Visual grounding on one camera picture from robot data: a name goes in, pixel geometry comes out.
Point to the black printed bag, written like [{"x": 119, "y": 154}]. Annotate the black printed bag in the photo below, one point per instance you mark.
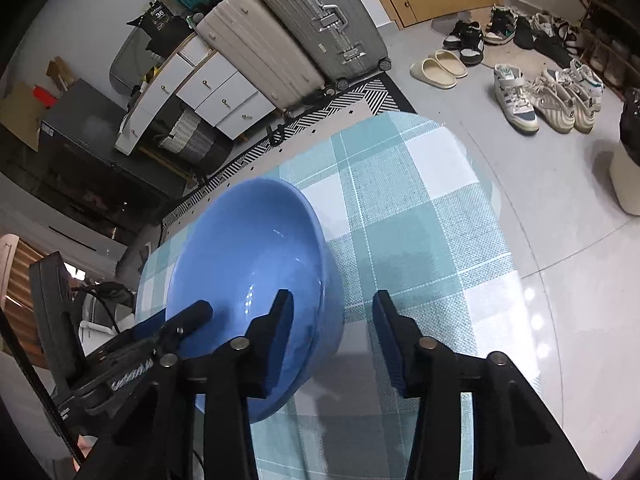
[{"x": 160, "y": 25}]

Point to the dark grey refrigerator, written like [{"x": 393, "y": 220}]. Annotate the dark grey refrigerator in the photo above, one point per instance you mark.
[{"x": 85, "y": 120}]

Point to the white cabinet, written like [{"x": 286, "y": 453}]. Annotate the white cabinet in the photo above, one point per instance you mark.
[{"x": 60, "y": 235}]

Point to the white bin with black bag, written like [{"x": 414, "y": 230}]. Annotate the white bin with black bag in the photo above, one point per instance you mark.
[{"x": 627, "y": 180}]

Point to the arched grey mirror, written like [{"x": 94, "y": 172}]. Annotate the arched grey mirror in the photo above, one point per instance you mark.
[{"x": 127, "y": 60}]

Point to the group of scattered shoes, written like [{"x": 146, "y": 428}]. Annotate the group of scattered shoes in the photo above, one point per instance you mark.
[{"x": 515, "y": 100}]

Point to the wooden shoe rack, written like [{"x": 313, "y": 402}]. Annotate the wooden shoe rack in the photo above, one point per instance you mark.
[{"x": 587, "y": 7}]

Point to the dark glass cabinet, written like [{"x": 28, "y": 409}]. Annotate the dark glass cabinet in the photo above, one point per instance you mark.
[{"x": 75, "y": 190}]

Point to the teal checked tablecloth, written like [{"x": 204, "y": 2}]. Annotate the teal checked tablecloth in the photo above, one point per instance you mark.
[{"x": 410, "y": 210}]

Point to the large blue bowl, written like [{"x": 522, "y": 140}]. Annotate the large blue bowl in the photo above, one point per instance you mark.
[{"x": 250, "y": 240}]

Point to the black rectangular device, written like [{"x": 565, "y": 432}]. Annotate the black rectangular device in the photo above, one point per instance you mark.
[{"x": 55, "y": 310}]

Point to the small brown cardboard box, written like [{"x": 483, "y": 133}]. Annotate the small brown cardboard box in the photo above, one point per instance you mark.
[{"x": 62, "y": 74}]

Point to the beige slipper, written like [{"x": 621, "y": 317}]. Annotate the beige slipper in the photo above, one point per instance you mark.
[
  {"x": 432, "y": 74},
  {"x": 450, "y": 62}
]

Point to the flat brown cardboard sheet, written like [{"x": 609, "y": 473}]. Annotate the flat brown cardboard sheet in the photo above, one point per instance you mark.
[{"x": 20, "y": 115}]

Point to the grey white laundry basket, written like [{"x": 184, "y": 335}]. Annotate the grey white laundry basket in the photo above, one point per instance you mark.
[{"x": 192, "y": 135}]

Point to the white dresser with drawers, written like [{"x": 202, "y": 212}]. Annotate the white dresser with drawers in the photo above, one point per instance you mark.
[{"x": 210, "y": 85}]

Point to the beige hard-shell suitcase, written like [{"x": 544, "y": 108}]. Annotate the beige hard-shell suitcase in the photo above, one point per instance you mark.
[{"x": 255, "y": 45}]

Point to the wooden slatted panel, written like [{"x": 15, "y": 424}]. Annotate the wooden slatted panel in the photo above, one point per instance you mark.
[{"x": 20, "y": 270}]

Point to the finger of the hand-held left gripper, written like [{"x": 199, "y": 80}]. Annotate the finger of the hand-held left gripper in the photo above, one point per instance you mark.
[
  {"x": 150, "y": 327},
  {"x": 190, "y": 320}
]

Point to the grey hard-shell suitcase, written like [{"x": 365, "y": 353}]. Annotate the grey hard-shell suitcase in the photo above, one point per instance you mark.
[{"x": 320, "y": 15}]

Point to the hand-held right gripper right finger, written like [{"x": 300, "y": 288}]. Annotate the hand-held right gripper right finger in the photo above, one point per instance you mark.
[{"x": 392, "y": 350}]

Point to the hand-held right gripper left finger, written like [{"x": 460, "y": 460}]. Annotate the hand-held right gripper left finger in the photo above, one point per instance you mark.
[{"x": 277, "y": 345}]

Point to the small red object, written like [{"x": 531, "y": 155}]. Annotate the small red object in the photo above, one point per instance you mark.
[{"x": 42, "y": 97}]

